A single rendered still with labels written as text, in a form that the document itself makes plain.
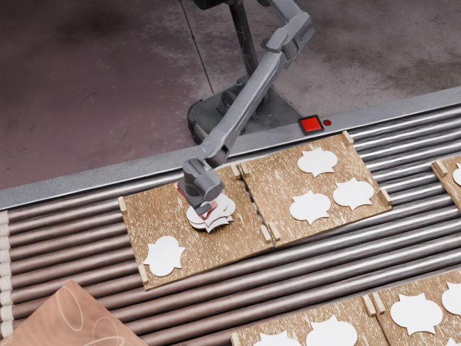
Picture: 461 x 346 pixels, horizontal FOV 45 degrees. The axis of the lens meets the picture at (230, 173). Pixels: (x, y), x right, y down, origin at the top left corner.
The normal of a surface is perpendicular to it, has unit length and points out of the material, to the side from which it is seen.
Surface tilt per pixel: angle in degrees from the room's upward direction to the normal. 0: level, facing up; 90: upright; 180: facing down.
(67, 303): 0
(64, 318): 0
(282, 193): 0
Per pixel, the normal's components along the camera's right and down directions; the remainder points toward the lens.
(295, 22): -0.35, -0.38
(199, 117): -0.02, -0.62
